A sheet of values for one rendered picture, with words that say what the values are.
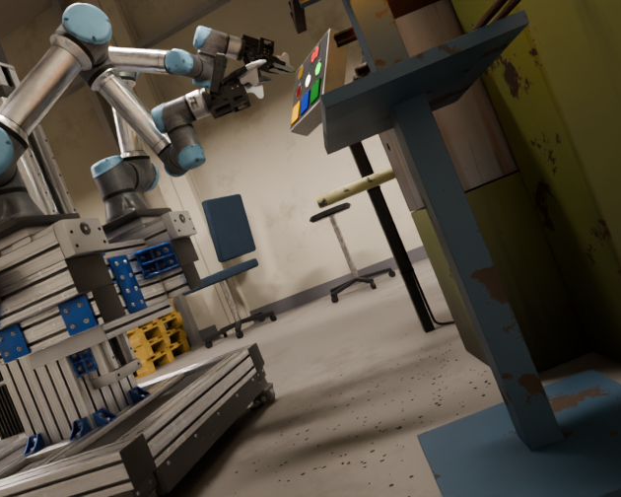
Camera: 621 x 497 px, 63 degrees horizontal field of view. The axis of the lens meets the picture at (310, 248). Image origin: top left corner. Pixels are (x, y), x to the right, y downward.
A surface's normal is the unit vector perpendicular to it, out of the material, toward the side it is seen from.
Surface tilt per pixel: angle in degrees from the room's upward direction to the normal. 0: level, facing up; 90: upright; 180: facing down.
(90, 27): 85
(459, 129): 90
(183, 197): 90
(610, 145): 90
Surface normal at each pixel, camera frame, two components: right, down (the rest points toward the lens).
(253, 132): -0.25, 0.11
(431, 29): 0.00, 0.01
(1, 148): 0.37, -0.06
